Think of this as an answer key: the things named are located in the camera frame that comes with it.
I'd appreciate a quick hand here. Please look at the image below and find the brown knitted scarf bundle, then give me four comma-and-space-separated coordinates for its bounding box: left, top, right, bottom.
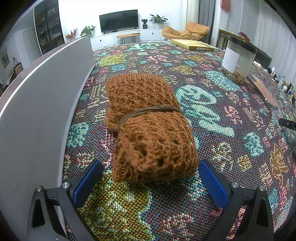
104, 73, 199, 183

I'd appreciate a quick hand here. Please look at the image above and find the orange card in clear bag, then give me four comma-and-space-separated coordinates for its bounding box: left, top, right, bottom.
247, 73, 283, 118

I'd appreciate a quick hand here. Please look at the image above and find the colourful woven table cloth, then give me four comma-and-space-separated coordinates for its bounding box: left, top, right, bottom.
63, 42, 295, 240

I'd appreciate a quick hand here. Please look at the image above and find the dark wooden bench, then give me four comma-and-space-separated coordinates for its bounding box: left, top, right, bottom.
239, 37, 272, 69

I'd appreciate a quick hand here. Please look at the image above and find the clear plastic container black lid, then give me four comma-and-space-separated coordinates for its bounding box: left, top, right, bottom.
221, 37, 257, 84

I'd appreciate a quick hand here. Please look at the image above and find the wooden chair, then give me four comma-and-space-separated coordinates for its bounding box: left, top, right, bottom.
216, 29, 233, 50

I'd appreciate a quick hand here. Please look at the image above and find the grey storage bin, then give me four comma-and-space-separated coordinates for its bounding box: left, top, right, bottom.
1, 37, 95, 240

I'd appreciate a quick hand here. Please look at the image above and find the yellow flat box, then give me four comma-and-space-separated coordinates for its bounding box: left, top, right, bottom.
171, 39, 215, 52

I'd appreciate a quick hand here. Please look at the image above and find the orange lounge chair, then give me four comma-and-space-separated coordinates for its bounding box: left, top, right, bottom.
162, 22, 210, 41

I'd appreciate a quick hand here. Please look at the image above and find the large green potted plant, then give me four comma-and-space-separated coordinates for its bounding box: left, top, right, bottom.
149, 15, 168, 28

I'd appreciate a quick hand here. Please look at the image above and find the small potted plant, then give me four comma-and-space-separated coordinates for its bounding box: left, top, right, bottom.
141, 19, 148, 29

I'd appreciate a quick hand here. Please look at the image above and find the wooden side table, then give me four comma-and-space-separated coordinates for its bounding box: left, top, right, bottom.
116, 33, 141, 44

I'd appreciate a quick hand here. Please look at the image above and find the red flower vase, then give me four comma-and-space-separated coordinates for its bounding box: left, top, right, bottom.
65, 29, 77, 42

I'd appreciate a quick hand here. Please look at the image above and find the white tv cabinet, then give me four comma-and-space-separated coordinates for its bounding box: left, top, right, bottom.
90, 29, 165, 50

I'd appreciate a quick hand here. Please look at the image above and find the left green potted plant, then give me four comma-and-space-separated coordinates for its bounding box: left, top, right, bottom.
80, 25, 96, 37

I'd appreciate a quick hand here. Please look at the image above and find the dark glass display cabinet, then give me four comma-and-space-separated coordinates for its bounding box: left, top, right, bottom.
34, 0, 65, 55

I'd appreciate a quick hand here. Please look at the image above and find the black flat television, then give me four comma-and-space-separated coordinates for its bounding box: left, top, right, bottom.
99, 9, 138, 34

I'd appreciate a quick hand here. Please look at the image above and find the red wall hanging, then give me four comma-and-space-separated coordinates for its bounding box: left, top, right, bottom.
220, 0, 231, 12

